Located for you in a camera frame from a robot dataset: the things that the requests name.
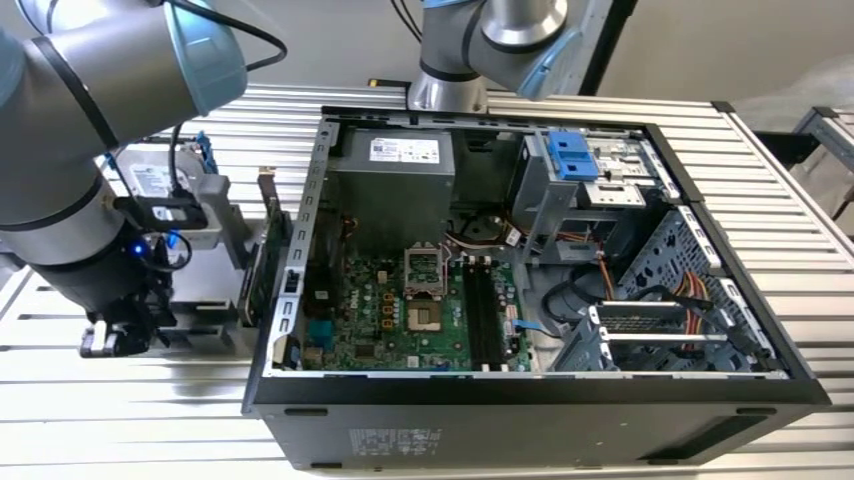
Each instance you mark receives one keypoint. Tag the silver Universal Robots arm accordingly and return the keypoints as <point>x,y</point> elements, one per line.
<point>67,100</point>

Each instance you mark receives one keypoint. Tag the black RAM slot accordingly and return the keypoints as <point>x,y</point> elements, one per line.
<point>477,310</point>

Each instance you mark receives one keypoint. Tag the grey parts rack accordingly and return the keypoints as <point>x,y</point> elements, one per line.
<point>200,285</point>

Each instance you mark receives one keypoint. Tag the hard disk in blue carrier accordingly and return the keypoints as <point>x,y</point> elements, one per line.
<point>150,177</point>

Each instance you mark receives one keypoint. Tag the blue expansion slot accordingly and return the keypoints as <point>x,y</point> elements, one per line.
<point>321,335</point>

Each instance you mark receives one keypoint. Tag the green motherboard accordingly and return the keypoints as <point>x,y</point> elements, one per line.
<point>361,310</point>

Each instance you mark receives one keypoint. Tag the grey power supply unit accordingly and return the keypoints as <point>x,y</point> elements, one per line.
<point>394,200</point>

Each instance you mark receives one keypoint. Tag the CPU socket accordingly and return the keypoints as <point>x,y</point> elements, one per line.
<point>425,315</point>

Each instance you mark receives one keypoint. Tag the thin locking lever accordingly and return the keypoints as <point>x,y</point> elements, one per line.
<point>445,275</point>

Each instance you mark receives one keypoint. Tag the round black speaker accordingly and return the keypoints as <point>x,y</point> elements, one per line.
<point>482,231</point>

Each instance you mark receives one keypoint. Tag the black open PC case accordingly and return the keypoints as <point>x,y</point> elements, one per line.
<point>467,430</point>

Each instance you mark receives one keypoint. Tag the blue drive latch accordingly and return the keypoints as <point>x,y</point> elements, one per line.
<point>570,155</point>

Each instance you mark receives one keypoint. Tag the silver optical drive cage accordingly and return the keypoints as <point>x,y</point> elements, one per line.
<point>610,195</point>

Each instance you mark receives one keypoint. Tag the silver disk bay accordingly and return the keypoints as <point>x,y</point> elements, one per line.
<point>667,338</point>

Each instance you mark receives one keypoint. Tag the metal side table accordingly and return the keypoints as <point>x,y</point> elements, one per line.
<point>828,125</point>

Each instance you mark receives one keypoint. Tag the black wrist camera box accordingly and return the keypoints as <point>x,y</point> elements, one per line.
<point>167,215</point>

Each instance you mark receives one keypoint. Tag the graphics card with metal bracket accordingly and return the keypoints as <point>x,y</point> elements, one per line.
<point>267,260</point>

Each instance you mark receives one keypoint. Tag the black frame post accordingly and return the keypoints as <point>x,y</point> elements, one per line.
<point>617,50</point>

